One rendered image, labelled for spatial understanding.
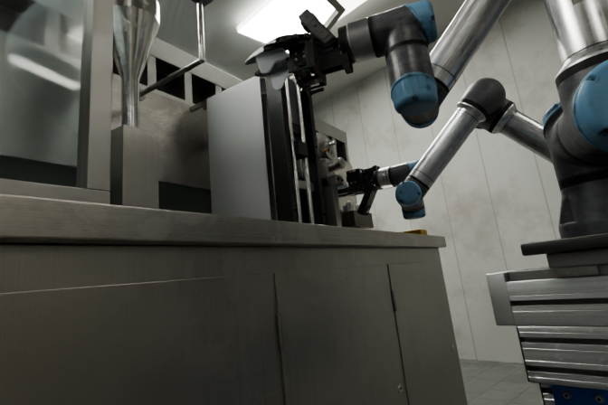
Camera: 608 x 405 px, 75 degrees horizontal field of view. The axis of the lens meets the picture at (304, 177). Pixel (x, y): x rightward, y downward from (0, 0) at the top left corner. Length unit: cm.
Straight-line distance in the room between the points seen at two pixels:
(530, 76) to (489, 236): 135
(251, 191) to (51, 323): 81
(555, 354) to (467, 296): 305
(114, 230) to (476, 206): 346
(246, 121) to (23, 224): 91
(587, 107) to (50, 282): 67
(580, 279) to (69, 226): 72
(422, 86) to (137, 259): 50
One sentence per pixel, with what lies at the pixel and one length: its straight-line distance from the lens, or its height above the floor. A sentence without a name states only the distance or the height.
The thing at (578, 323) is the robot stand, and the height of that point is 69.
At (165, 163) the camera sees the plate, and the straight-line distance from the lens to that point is 135.
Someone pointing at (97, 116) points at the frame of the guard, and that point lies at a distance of 58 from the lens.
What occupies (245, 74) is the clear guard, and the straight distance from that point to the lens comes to 181.
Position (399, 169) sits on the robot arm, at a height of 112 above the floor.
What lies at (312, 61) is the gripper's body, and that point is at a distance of 76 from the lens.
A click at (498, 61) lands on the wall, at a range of 394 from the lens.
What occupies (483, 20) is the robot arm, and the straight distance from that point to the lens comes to 89.
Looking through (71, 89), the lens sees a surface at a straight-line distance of 60.
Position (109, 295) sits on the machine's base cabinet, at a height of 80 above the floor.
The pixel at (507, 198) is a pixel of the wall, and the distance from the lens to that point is 367.
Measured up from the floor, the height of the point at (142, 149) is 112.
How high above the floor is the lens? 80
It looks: 14 degrees up
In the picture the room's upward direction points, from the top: 6 degrees counter-clockwise
